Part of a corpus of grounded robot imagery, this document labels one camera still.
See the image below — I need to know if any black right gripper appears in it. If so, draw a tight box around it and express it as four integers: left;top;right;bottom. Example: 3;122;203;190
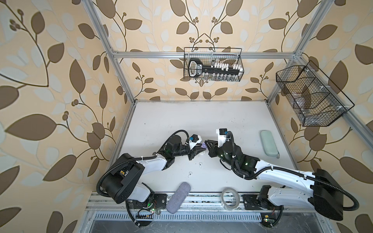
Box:
205;139;236;170

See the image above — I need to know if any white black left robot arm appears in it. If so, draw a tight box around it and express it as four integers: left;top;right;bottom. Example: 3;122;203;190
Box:
96;130;206;205

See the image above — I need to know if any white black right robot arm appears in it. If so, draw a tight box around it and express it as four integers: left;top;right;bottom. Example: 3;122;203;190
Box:
205;140;360;221

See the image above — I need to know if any green glasses case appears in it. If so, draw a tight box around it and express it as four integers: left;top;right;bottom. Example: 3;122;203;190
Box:
259;130;280;159

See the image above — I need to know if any grey fabric glasses case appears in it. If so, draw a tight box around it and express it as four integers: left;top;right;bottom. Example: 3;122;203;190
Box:
166;182;191;214

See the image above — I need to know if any clear tape roll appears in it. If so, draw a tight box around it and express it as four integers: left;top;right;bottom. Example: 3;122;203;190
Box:
220;187;240;211

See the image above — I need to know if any black tool with white sockets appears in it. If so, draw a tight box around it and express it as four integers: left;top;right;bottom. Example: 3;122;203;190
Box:
187;58;244;79

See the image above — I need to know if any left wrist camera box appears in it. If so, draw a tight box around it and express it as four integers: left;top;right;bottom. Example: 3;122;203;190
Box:
189;134;202;145

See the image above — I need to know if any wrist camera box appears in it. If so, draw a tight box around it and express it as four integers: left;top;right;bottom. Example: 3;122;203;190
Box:
216;128;229;148
189;134;202;145

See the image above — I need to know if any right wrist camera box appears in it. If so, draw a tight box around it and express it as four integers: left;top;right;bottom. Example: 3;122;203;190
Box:
216;128;229;148

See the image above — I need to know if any black wire basket back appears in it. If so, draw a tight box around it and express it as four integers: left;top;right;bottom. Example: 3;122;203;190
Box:
183;47;244;82

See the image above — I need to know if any black wire basket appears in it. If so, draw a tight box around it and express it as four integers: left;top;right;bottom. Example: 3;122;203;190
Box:
276;60;355;127
183;47;244;82

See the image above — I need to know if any black wire basket right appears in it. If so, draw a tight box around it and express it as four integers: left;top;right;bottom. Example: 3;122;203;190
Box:
276;60;355;127

